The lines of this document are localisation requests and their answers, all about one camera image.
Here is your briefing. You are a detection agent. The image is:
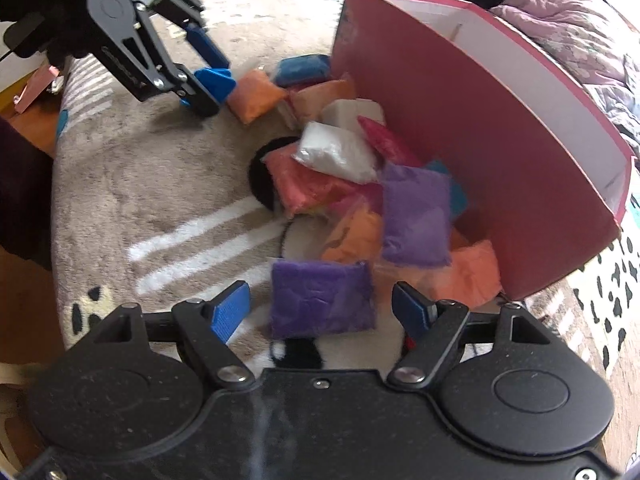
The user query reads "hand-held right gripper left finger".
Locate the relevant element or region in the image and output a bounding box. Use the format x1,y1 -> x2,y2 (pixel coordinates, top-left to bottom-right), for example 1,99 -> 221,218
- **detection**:
92,280 -> 256,391

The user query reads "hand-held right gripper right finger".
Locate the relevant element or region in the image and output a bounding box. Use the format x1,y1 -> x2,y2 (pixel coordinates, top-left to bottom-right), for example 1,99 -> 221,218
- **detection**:
387,281 -> 566,391

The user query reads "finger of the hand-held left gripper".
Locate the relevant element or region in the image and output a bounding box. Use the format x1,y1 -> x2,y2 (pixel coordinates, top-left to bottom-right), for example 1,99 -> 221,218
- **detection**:
97,9 -> 237,119
150,0 -> 232,72

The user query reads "orange clay packet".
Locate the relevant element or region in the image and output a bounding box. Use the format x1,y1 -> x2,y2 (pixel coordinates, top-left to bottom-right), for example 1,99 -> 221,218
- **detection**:
226,69 -> 289,125

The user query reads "purple clay packet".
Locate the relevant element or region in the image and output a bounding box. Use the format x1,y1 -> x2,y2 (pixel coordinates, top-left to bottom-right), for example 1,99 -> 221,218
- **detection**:
270,260 -> 377,340

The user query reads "pile of coloured clay bags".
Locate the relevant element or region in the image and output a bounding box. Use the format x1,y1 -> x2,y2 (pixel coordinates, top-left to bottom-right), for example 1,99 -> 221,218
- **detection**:
249,54 -> 502,311

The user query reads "pink cardboard box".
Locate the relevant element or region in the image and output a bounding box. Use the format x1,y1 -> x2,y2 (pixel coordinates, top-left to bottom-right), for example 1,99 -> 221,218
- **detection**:
330,0 -> 639,300

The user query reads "person's left hand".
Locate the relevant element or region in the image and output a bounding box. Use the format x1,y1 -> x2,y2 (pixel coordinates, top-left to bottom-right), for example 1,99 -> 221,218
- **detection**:
29,0 -> 102,67

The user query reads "pink clip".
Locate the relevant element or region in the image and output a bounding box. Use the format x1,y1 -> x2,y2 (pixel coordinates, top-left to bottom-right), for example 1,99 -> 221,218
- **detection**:
12,64 -> 64,114

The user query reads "dark clothing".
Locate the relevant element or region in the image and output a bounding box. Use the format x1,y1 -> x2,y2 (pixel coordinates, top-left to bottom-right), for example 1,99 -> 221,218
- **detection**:
0,120 -> 55,272

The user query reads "pale pink quilt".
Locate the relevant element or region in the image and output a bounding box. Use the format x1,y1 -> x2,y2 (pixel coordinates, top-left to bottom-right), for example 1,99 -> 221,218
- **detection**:
487,0 -> 640,161

